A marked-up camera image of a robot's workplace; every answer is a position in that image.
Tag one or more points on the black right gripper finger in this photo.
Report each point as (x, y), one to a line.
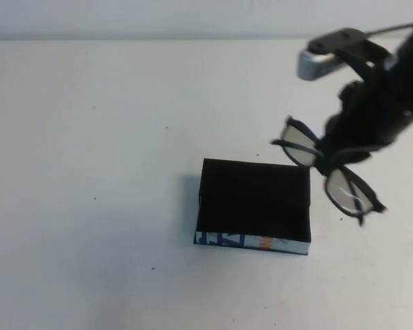
(352, 159)
(332, 132)

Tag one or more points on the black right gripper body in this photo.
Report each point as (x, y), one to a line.
(375, 110)

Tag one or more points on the black framed glasses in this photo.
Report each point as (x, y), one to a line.
(344, 206)

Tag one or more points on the black glasses case printed front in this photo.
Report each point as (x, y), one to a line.
(251, 196)

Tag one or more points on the silver wrist camera black mount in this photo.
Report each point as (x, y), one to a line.
(316, 65)

